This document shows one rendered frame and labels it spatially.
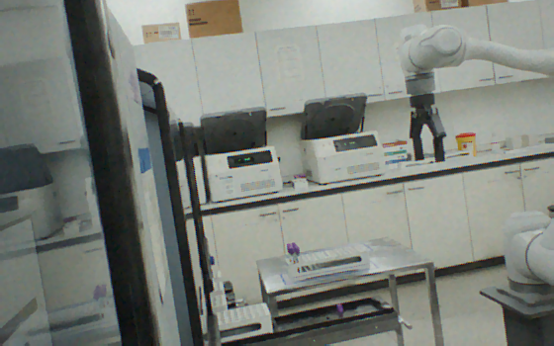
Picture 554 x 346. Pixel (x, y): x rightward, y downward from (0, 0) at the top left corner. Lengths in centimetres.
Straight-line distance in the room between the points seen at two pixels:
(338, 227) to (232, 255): 85
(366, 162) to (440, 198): 69
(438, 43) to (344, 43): 284
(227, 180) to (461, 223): 194
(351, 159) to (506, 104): 192
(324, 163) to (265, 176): 48
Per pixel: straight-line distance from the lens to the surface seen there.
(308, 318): 147
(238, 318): 138
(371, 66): 423
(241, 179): 365
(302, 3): 454
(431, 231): 413
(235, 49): 400
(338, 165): 379
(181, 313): 106
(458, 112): 492
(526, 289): 179
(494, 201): 438
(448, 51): 138
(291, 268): 175
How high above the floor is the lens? 134
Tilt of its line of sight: 3 degrees down
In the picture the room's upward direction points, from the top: 8 degrees counter-clockwise
